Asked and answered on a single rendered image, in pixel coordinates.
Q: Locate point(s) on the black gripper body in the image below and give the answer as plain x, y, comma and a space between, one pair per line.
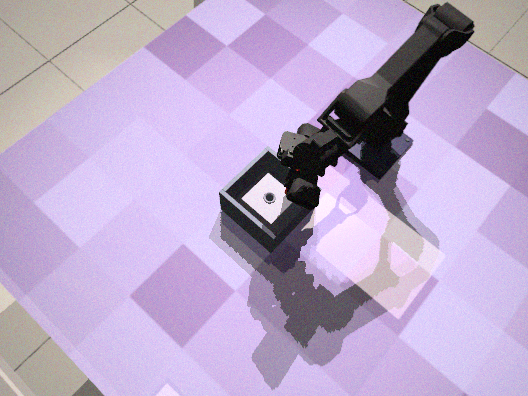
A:
302, 190

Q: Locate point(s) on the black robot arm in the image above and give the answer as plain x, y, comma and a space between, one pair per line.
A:
374, 109

